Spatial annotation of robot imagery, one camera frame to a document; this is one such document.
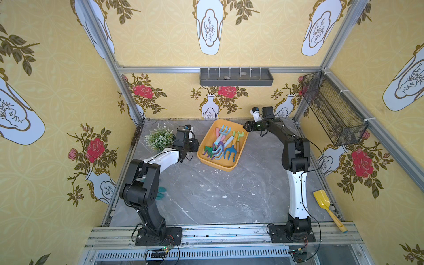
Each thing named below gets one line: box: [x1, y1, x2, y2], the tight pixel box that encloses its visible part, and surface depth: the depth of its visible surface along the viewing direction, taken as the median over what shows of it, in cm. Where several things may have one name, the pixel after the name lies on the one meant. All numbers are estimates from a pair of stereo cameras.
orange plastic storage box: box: [196, 118, 250, 172], surface depth 105 cm
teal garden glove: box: [155, 186, 167, 200], surface depth 87 cm
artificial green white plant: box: [144, 122, 176, 152], surface depth 89 cm
